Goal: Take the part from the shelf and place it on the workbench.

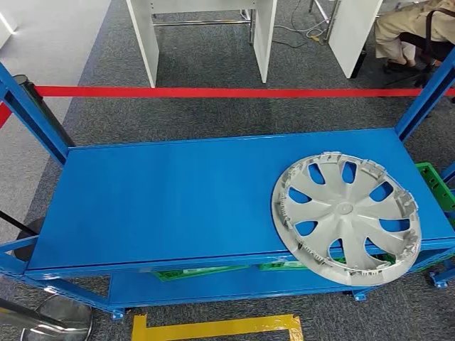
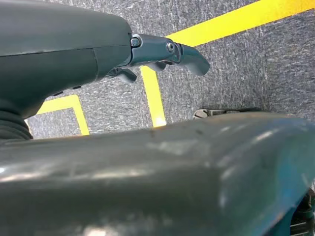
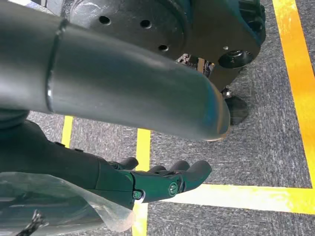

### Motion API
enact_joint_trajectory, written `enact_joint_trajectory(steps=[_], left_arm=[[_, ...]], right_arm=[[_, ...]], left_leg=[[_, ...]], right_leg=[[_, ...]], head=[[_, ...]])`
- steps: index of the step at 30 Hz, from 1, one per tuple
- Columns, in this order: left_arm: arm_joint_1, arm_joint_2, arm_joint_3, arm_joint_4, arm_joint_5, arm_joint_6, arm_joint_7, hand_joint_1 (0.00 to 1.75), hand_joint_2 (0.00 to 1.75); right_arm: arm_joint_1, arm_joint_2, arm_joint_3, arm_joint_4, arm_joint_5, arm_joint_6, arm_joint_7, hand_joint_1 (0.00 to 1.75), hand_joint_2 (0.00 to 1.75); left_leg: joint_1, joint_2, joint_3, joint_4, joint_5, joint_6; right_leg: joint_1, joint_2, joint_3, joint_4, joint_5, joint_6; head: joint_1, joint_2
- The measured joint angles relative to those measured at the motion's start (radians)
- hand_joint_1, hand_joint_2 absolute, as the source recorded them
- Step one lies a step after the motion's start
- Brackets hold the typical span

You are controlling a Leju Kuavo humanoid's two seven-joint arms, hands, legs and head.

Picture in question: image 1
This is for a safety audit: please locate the blue metal shelf rack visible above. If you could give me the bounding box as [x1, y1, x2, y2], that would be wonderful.
[0, 47, 455, 322]
[429, 161, 455, 290]

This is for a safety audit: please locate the grey plastic wheel hubcap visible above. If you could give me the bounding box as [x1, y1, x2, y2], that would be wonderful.
[271, 151, 423, 288]

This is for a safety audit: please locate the black office chair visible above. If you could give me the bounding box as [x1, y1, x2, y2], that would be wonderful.
[385, 8, 455, 90]

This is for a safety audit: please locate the person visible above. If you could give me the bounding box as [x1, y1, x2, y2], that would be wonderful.
[373, 0, 455, 75]

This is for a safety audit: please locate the white desk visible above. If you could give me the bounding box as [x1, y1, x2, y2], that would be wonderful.
[126, 0, 278, 89]
[309, 0, 384, 80]

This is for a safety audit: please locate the green plastic crate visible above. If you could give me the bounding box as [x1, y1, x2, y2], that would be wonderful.
[416, 162, 455, 228]
[258, 250, 429, 276]
[153, 264, 250, 283]

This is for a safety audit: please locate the black floor cable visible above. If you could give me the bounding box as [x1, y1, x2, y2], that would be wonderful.
[271, 0, 310, 49]

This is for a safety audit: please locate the black stanchion pole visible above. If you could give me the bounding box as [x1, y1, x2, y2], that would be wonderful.
[0, 210, 45, 263]

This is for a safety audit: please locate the white floor cable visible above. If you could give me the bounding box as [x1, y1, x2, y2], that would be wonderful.
[274, 21, 328, 43]

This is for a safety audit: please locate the chrome stanchion post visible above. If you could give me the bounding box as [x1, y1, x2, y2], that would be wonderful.
[12, 74, 76, 148]
[0, 292, 94, 341]

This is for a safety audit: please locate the red barrier belt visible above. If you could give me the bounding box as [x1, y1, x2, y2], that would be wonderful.
[0, 102, 12, 129]
[33, 85, 455, 99]

